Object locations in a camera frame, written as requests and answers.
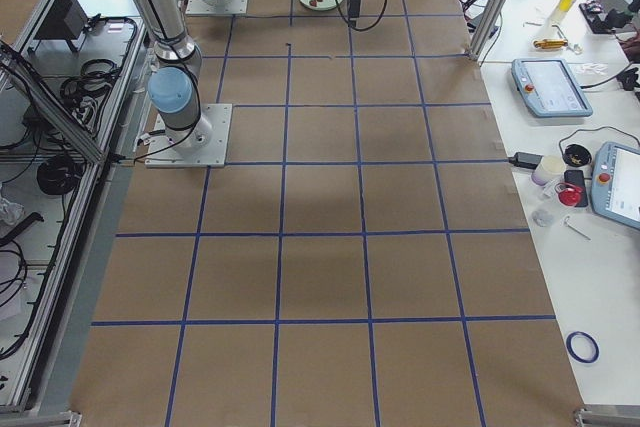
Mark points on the red round object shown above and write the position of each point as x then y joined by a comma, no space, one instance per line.
569,195

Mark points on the grey teach pendant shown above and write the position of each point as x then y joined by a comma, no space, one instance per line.
549,88
615,184

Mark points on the white cup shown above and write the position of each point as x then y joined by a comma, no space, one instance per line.
548,169

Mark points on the blue tape roll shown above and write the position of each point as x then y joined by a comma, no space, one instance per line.
573,339

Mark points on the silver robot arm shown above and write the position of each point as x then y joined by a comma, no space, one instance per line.
173,88

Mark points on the aluminium frame post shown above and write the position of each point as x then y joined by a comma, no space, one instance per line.
492,2

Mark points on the grey teach pendant near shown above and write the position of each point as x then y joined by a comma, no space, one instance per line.
615,184

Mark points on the grey teach pendant far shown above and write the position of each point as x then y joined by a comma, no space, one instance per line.
549,88

